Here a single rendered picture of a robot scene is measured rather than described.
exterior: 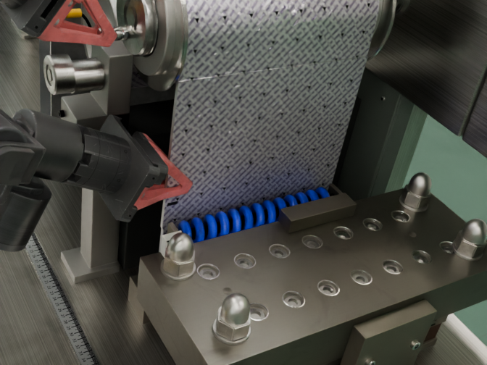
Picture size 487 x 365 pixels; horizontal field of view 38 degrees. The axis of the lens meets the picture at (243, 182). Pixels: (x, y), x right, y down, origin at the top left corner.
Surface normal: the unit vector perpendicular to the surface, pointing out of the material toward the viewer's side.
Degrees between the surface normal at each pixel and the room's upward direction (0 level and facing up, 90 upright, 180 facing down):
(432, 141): 0
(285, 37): 90
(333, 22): 83
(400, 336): 90
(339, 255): 0
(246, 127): 90
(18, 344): 0
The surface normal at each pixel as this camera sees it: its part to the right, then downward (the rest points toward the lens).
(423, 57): -0.85, 0.19
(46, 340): 0.15, -0.80
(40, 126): 0.72, -0.36
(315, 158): 0.50, 0.57
